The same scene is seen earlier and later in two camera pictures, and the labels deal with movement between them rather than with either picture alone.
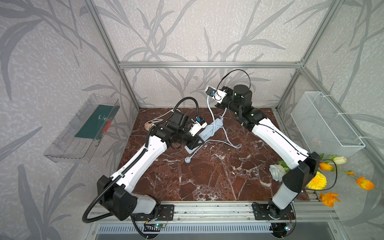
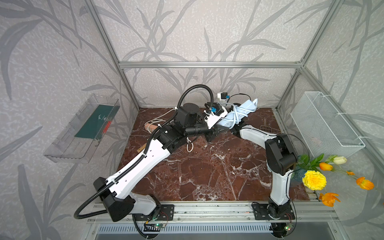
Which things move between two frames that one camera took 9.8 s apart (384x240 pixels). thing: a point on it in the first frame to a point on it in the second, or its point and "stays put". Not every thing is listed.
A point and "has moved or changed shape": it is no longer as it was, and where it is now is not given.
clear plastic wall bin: [79, 139] stays put
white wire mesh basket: [324, 130] stays put
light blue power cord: [188, 160] has moved or changed shape
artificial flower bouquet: [277, 172] stays put
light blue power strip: [205, 133] has moved or changed shape
